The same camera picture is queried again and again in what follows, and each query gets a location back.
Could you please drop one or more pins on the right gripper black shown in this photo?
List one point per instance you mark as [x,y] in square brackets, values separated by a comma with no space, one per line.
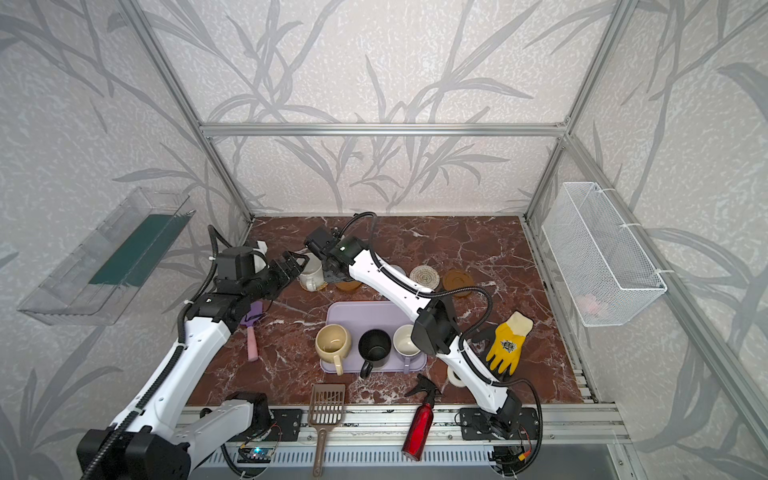
[318,241]

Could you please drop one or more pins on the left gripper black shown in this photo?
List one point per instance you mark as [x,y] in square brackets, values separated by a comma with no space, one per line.
[276,273]

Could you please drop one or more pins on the white speckled mug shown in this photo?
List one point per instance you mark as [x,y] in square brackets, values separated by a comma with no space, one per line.
[312,277]

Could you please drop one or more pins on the brown wooden coaster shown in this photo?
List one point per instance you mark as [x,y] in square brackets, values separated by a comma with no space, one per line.
[348,286]
[458,279]

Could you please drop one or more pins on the beige ceramic mug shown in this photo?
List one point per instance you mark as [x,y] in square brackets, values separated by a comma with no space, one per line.
[333,344]

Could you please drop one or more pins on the white rainbow rope coaster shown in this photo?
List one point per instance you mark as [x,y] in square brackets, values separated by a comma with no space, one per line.
[425,276]

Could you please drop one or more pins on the black mug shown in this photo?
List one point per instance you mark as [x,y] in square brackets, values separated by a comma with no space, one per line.
[374,348]

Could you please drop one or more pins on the white mug lilac handle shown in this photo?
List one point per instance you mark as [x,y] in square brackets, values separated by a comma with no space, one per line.
[413,359]

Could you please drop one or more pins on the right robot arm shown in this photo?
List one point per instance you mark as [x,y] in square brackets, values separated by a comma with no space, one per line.
[435,332]

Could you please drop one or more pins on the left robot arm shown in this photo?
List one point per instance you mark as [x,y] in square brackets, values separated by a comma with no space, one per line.
[142,441]

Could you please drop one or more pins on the purple small object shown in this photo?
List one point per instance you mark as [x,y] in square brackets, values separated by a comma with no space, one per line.
[254,314]

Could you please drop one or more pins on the lilac plastic tray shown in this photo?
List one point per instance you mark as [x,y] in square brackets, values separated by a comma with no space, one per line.
[360,316]

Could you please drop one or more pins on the pink small object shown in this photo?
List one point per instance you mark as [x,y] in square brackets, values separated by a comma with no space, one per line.
[252,345]

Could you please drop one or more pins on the brown litter scoop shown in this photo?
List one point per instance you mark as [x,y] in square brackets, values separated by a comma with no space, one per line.
[325,413]

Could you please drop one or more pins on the green sponge pad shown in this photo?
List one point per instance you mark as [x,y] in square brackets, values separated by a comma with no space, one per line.
[136,258]

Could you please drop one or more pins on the white tape roll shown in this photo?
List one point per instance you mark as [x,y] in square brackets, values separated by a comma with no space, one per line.
[454,379]

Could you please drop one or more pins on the yellow black work glove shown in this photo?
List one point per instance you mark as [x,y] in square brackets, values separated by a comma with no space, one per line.
[505,353]

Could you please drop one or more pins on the red spray bottle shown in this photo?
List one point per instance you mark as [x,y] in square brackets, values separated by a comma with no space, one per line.
[422,421]

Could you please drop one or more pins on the pink object in basket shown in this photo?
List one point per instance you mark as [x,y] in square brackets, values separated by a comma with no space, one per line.
[591,307]

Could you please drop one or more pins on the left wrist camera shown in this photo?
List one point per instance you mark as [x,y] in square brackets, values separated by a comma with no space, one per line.
[260,249]

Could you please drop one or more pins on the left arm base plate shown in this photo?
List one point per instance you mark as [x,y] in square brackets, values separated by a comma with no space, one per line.
[285,426]

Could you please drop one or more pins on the clear plastic wall shelf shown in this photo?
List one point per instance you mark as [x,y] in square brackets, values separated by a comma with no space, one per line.
[65,297]

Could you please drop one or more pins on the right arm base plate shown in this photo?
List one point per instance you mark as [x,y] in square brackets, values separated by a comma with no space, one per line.
[475,424]

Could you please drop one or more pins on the white wire basket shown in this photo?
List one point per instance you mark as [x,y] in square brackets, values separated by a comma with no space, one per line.
[597,253]

